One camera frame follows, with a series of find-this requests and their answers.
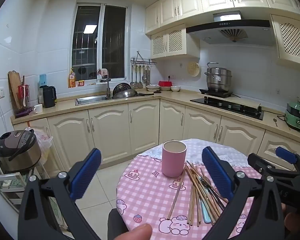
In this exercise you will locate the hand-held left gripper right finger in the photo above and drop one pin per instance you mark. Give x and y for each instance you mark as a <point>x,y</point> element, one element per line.
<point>217,175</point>

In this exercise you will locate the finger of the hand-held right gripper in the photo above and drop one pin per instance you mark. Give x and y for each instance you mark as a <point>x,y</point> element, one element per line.
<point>258,163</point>
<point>286,154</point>

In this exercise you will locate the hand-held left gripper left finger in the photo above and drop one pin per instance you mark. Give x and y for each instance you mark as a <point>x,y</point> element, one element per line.
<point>86,172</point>

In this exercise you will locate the pile of wooden chopsticks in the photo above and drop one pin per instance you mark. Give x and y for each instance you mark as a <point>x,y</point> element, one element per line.
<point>192,205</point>

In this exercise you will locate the pink cup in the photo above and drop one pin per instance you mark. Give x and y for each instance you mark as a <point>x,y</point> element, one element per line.
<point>173,162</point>

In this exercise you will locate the person's right hand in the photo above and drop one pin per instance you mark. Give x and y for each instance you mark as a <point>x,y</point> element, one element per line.
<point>297,220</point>

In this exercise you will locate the person's left hand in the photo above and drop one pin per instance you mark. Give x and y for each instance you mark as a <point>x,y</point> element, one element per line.
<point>138,232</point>

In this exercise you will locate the small metal spoon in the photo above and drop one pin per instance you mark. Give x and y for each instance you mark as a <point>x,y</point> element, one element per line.
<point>275,121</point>

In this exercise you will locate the green kitchen appliance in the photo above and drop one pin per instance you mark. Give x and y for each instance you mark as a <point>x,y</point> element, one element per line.
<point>297,120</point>

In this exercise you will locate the clear plastic bag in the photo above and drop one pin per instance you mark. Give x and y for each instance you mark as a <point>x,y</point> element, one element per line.
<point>45,142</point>

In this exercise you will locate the dark chair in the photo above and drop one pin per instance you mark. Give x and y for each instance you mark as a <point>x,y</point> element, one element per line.
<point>116,225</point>

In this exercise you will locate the black gas stove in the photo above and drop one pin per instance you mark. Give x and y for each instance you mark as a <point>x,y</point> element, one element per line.
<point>230,107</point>

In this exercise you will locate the pink checked tablecloth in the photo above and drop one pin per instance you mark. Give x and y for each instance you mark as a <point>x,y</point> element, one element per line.
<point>150,187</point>

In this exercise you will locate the brown rice cooker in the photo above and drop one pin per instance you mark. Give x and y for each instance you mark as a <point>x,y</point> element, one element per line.
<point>17,152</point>

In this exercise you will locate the steel sink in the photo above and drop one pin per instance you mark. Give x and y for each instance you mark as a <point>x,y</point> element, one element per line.
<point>92,100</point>

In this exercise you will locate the metal storage rack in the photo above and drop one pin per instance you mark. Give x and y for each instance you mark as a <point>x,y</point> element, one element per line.
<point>10,187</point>

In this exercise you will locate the white mug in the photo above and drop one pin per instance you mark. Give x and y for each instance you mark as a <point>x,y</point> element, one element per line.
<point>38,108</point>

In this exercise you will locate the black induction cooker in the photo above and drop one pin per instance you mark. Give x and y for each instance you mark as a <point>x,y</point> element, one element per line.
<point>216,93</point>

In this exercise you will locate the black electric kettle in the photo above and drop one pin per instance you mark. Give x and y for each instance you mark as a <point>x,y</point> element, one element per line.
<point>48,97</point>

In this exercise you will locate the beige kitchen countertop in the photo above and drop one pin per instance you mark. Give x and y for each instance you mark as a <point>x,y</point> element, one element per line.
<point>185,97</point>

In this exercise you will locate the metal faucet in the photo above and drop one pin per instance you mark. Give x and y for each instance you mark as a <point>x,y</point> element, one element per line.
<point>108,87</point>

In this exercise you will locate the steel wok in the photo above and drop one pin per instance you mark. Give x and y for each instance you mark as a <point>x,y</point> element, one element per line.
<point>130,94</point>

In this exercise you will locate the small red jar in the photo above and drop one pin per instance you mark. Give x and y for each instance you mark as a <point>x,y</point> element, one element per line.
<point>81,83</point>

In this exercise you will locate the metal colander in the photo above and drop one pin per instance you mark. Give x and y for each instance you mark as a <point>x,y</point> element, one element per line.
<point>122,88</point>

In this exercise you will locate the steel steamer pot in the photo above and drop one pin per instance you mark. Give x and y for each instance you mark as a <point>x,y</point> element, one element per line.
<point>218,80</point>

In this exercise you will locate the small white bowl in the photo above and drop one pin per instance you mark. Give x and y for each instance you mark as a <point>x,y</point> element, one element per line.
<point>175,88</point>

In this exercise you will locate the red and purple utensil holder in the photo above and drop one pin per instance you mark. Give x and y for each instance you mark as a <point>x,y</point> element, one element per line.
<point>23,95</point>

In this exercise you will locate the pink cloth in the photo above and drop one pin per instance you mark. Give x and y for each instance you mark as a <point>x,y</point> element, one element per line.
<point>104,72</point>

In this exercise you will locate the hanging metal ladle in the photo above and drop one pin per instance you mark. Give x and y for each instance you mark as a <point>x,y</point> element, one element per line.
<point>132,81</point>

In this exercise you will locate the blue card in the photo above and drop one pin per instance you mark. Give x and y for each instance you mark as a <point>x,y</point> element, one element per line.
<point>43,79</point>

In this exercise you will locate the hanging metal spatula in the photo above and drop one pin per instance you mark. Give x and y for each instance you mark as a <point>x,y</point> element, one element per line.
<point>140,83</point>

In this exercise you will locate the red box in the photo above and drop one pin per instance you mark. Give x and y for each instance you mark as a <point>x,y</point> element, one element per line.
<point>165,83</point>

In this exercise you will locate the wide white bowl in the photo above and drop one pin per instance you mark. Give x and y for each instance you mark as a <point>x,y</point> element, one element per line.
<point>153,88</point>

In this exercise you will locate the round cream steamer plate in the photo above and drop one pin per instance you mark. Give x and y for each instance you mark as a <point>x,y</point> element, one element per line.
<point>193,69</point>

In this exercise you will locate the wooden cutting board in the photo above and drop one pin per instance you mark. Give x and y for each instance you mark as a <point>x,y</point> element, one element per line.
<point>13,85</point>

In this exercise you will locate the large lattice door cabinet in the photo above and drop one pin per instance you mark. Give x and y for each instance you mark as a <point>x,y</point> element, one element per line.
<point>292,40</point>

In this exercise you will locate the kitchen window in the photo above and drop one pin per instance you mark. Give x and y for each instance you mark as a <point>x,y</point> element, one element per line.
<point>112,42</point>

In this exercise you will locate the range hood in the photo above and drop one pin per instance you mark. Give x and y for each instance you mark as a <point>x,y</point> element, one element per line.
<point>230,31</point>

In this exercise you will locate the small lattice door cabinet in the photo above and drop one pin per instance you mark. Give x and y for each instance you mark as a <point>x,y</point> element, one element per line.
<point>175,41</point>

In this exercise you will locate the white wall socket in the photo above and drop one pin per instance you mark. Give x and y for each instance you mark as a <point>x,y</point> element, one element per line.
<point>0,93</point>
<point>172,77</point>

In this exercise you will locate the wall utensil rack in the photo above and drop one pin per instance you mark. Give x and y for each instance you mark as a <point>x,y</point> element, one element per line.
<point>143,60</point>

